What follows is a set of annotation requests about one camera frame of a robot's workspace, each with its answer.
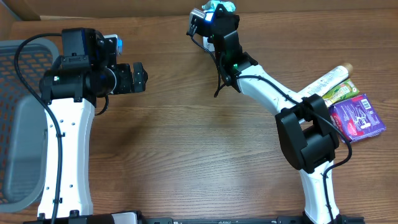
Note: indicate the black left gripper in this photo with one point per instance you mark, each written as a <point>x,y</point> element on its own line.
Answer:
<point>129,83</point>

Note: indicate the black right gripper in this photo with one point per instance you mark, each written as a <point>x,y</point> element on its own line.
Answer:
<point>226,13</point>

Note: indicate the teal wet wipes pack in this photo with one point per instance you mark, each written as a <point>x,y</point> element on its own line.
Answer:
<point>211,6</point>

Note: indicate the white green cosmetic tube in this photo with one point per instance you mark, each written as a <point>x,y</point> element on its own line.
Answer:
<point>325,83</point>

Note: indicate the green yellow snack pouch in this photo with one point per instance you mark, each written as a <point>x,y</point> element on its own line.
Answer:
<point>342,91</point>

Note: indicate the purple sanitary pad pack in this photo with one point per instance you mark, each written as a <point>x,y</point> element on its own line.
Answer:
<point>356,118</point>

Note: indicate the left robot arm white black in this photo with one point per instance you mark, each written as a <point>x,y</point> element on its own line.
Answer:
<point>86,71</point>

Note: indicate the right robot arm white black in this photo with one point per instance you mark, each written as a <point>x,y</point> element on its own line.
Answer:
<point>307,137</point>

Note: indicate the white barcode scanner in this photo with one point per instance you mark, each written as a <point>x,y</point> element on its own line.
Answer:
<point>209,46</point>

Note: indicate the grey plastic mesh basket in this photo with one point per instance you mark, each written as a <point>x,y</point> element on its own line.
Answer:
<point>23,138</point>

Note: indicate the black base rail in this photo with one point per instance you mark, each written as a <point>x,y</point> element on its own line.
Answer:
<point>136,217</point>

